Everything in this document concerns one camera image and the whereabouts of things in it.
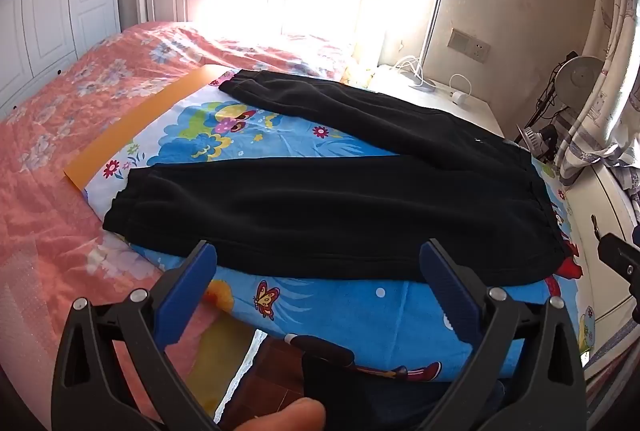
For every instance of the white charger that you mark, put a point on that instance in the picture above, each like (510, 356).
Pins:
(460, 98)

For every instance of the blue cartoon printed blanket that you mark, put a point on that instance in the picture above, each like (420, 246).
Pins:
(350, 306)

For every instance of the white wardrobe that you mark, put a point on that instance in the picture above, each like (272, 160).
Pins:
(45, 1)

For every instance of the white nightstand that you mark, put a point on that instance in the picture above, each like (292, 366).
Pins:
(475, 116)

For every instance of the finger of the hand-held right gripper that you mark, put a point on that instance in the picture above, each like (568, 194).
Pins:
(617, 253)

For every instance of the patterned curtain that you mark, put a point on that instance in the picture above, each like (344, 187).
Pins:
(615, 61)

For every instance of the pink floral bedsheet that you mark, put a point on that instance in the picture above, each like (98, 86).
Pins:
(50, 136)

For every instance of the wall socket plate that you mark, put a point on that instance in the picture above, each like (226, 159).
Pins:
(467, 45)

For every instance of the black pants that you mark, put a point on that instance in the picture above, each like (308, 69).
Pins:
(300, 211)

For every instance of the person's left hand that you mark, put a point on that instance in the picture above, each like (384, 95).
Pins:
(280, 417)

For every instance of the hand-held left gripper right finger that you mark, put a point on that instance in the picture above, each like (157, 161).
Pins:
(450, 291)

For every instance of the small desk fan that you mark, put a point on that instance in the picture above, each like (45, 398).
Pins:
(580, 76)

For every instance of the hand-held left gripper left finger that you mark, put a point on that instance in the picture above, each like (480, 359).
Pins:
(187, 291)

